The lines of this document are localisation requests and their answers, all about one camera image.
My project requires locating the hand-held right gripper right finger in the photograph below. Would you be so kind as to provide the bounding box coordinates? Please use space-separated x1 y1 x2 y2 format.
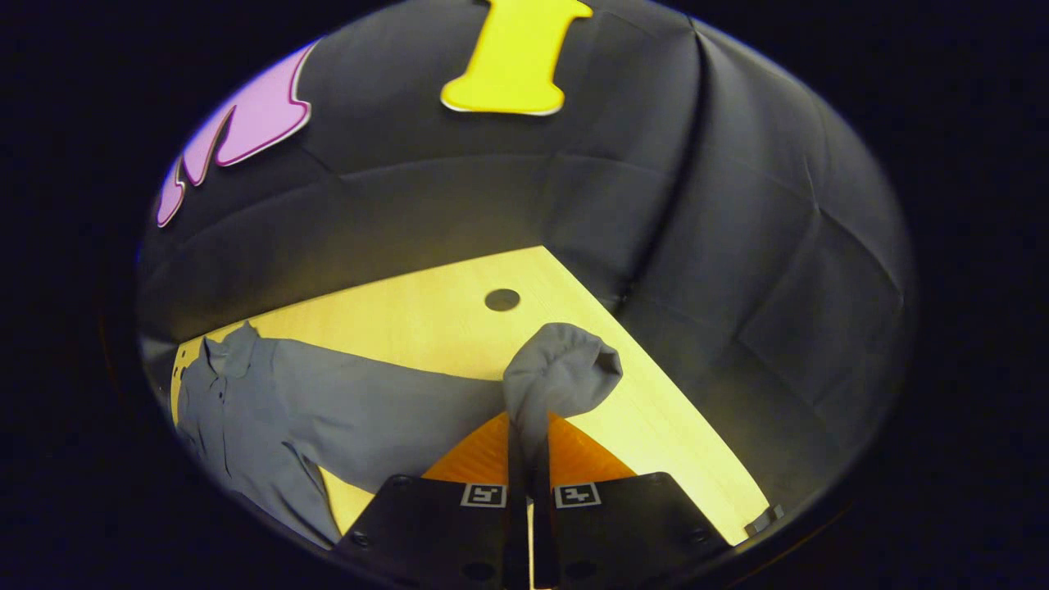
533 410 730 590

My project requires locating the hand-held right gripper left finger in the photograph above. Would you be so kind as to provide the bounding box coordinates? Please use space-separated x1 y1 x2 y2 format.
336 410 529 590

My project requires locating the black backdrop cloth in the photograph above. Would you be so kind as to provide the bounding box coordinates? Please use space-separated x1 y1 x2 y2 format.
135 0 915 525

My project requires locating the grey button shirt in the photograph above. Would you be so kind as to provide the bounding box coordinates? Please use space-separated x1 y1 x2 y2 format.
175 321 624 550

